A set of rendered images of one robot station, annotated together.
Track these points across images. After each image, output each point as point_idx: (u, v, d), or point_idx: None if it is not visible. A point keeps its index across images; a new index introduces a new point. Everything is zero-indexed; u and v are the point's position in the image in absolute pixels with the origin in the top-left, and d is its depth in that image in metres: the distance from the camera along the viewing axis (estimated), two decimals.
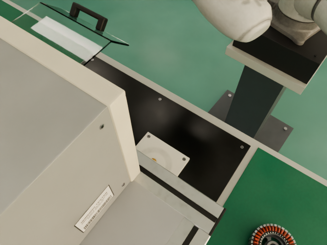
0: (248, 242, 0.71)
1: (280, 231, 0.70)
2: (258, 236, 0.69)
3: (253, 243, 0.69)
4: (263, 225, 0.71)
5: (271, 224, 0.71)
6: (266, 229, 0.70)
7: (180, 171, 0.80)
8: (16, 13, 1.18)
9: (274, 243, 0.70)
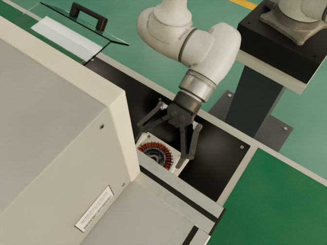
0: None
1: (153, 144, 0.79)
2: None
3: None
4: (139, 147, 0.79)
5: (144, 143, 0.80)
6: (141, 148, 0.78)
7: (180, 171, 0.80)
8: (16, 13, 1.18)
9: (152, 156, 0.78)
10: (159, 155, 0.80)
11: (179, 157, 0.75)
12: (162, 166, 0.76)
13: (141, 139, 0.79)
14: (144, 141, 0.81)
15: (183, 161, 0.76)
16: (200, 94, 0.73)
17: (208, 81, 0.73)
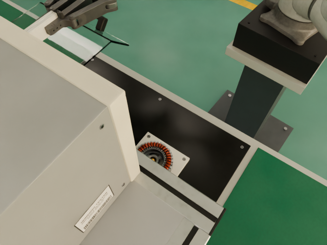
0: None
1: (153, 144, 0.79)
2: None
3: None
4: (138, 147, 0.79)
5: (144, 143, 0.80)
6: (141, 148, 0.78)
7: (180, 171, 0.80)
8: (16, 13, 1.18)
9: (152, 156, 0.78)
10: (159, 155, 0.80)
11: (55, 14, 0.50)
12: (162, 166, 0.76)
13: (46, 19, 0.50)
14: None
15: (60, 26, 0.51)
16: None
17: None
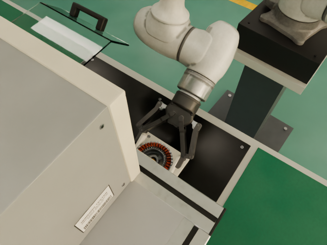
0: None
1: (153, 145, 0.79)
2: None
3: None
4: (138, 147, 0.79)
5: (144, 143, 0.80)
6: (141, 148, 0.78)
7: (180, 171, 0.80)
8: (16, 13, 1.18)
9: (152, 156, 0.78)
10: (158, 155, 0.80)
11: (179, 157, 0.75)
12: (162, 166, 0.76)
13: (141, 140, 0.78)
14: (143, 141, 0.81)
15: (183, 161, 0.76)
16: (199, 93, 0.73)
17: (207, 80, 0.73)
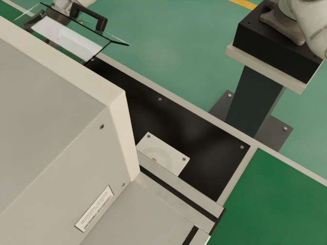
0: None
1: None
2: None
3: None
4: None
5: None
6: None
7: (180, 171, 0.80)
8: (16, 13, 1.18)
9: None
10: None
11: None
12: None
13: None
14: None
15: None
16: (61, 6, 0.85)
17: None
